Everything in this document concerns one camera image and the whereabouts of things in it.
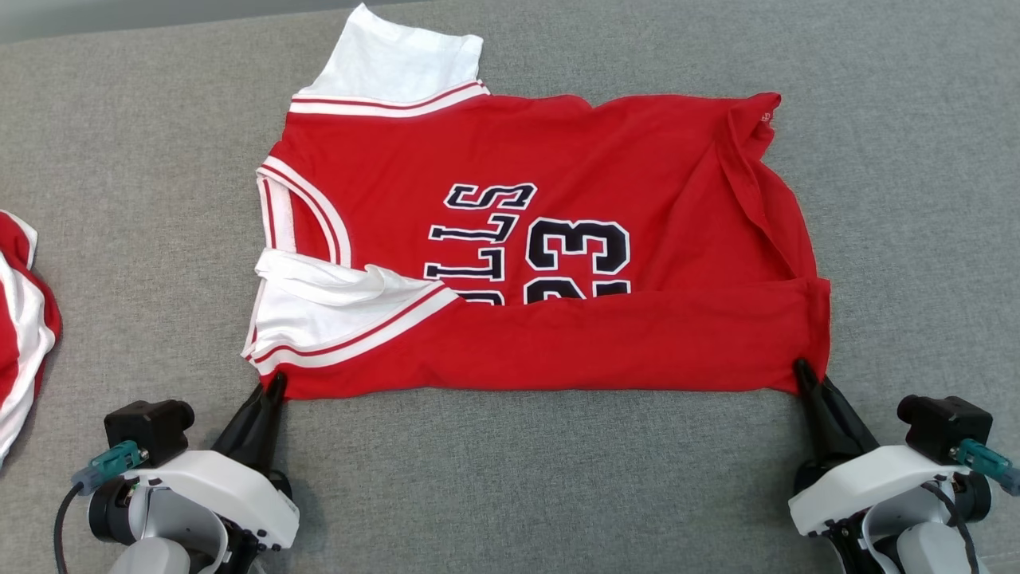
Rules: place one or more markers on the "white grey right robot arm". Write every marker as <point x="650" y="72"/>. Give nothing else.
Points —
<point x="932" y="550"/>

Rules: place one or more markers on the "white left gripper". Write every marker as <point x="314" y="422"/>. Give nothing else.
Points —
<point x="239" y="502"/>

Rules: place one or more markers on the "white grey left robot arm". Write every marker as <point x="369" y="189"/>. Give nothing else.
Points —
<point x="159" y="554"/>

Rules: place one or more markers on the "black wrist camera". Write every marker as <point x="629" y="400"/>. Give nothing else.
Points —
<point x="944" y="426"/>
<point x="147" y="430"/>

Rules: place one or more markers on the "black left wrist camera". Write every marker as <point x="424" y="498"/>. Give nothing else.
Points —
<point x="147" y="430"/>

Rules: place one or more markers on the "red number 23 basketball jersey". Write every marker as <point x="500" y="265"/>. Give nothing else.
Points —
<point x="558" y="351"/>

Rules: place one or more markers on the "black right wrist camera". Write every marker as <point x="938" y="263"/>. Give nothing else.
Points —
<point x="944" y="426"/>

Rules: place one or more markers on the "red white-striped shorts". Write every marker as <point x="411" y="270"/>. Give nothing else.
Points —
<point x="16" y="335"/>

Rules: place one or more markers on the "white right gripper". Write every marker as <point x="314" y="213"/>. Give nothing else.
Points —
<point x="861" y="486"/>

